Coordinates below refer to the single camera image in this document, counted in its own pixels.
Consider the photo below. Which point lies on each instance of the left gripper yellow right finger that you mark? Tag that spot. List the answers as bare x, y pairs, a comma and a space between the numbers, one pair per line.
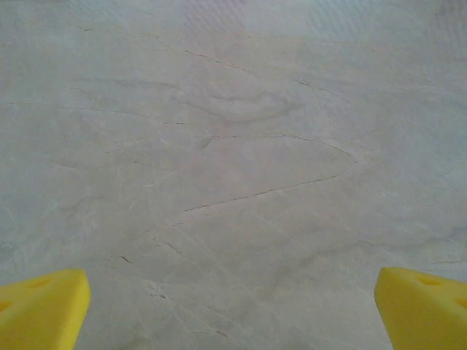
427, 313

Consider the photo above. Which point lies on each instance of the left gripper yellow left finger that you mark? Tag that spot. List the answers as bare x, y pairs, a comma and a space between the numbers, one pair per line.
40, 310

